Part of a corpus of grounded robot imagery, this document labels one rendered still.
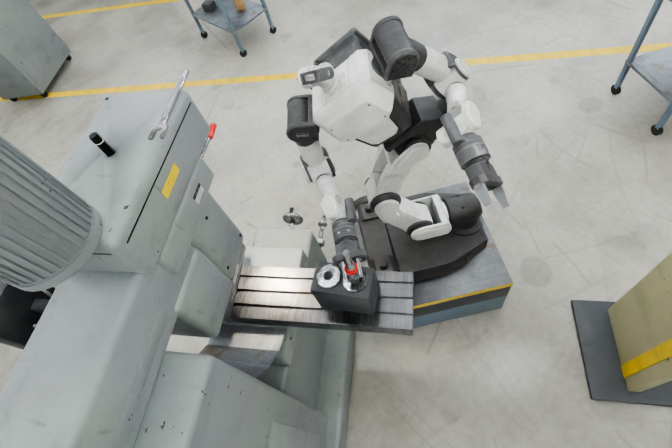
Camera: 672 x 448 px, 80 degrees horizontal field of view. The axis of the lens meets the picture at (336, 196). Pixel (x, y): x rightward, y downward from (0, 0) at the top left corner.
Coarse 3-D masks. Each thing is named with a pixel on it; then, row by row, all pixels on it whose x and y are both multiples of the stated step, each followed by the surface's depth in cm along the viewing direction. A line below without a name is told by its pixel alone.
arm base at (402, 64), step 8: (392, 16) 116; (376, 24) 117; (376, 48) 122; (408, 48) 112; (376, 56) 121; (392, 56) 113; (400, 56) 111; (408, 56) 112; (416, 56) 113; (384, 64) 120; (392, 64) 113; (400, 64) 114; (408, 64) 116; (416, 64) 117; (384, 72) 118; (392, 72) 117; (400, 72) 118; (408, 72) 119; (384, 80) 120
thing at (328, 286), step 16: (320, 272) 147; (336, 272) 146; (368, 272) 145; (320, 288) 145; (336, 288) 144; (352, 288) 141; (368, 288) 141; (320, 304) 157; (336, 304) 152; (352, 304) 148; (368, 304) 144
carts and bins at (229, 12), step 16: (208, 0) 442; (224, 0) 454; (240, 0) 424; (656, 0) 251; (208, 16) 440; (224, 16) 434; (240, 16) 427; (256, 16) 423; (272, 32) 449; (640, 32) 269; (240, 48) 428; (624, 64) 291; (640, 64) 283; (656, 64) 280; (656, 80) 273; (656, 128) 280
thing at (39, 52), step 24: (0, 0) 419; (24, 0) 446; (0, 24) 417; (24, 24) 444; (0, 48) 415; (24, 48) 442; (48, 48) 472; (0, 72) 436; (24, 72) 440; (48, 72) 470; (0, 96) 466; (24, 96) 465
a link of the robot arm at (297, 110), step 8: (288, 104) 145; (296, 104) 142; (304, 104) 143; (288, 112) 143; (296, 112) 140; (304, 112) 141; (288, 120) 141; (296, 120) 139; (304, 120) 139; (304, 144) 148
